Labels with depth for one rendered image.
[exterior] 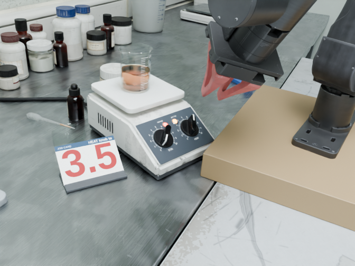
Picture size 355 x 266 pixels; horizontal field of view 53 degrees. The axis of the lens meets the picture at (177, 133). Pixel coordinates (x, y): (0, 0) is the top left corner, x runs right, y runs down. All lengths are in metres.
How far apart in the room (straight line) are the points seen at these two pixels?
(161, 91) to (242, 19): 0.29
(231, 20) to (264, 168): 0.24
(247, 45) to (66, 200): 0.31
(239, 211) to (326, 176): 0.14
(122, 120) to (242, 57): 0.21
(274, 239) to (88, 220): 0.24
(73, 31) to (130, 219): 0.61
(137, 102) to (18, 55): 0.38
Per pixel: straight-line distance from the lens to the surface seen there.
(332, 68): 0.60
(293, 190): 0.52
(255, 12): 0.36
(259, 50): 0.45
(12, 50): 0.87
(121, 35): 1.13
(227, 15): 0.37
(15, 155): 0.62
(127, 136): 0.56
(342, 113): 0.64
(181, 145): 0.56
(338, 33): 0.61
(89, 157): 0.55
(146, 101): 0.57
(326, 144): 0.61
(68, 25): 0.97
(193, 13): 1.49
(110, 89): 0.61
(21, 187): 0.55
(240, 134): 0.60
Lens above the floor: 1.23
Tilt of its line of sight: 30 degrees down
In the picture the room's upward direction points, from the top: 5 degrees clockwise
